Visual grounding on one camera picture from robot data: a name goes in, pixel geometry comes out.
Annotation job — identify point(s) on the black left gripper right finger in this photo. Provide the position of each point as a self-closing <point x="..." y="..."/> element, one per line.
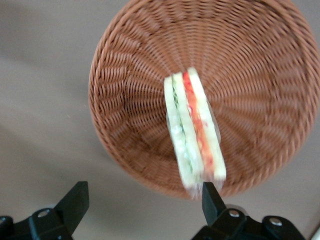
<point x="212" y="205"/>

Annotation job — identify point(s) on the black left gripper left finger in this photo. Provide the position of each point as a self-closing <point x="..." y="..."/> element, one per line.
<point x="72" y="202"/>

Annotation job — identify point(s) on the triangle sandwich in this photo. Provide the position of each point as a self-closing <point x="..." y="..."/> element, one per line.
<point x="186" y="125"/>

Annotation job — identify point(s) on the brown round wicker basket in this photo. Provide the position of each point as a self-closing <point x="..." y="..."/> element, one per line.
<point x="250" y="75"/>

